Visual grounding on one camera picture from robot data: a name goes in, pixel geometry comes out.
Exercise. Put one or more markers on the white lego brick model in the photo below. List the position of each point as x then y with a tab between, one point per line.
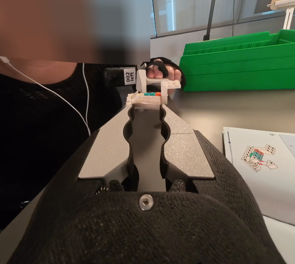
142	99

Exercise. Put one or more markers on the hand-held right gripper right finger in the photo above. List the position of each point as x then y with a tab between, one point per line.
189	153

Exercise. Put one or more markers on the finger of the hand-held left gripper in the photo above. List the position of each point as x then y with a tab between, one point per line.
141	81

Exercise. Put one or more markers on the black light stand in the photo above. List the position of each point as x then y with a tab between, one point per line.
213	3

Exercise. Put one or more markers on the white metal board stand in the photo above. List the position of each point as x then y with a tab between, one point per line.
283	4

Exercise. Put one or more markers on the open instruction booklet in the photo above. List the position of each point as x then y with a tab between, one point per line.
265	187

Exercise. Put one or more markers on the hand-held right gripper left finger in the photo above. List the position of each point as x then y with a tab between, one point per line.
106	153

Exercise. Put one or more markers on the green plastic bin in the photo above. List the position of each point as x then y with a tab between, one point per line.
230	83
230	65
230	48

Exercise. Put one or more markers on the person's left hand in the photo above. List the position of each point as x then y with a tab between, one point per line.
175	73

